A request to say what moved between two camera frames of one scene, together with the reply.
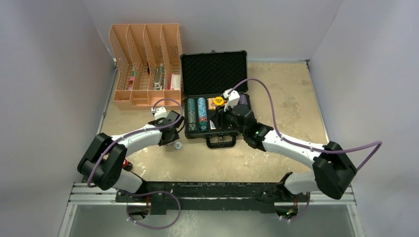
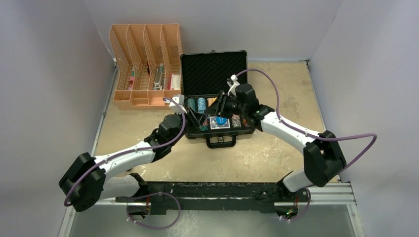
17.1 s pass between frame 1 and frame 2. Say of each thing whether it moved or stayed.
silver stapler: stayed
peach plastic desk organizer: stayed
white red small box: stayed
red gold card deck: stayed
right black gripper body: moved
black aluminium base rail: stayed
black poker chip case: stayed
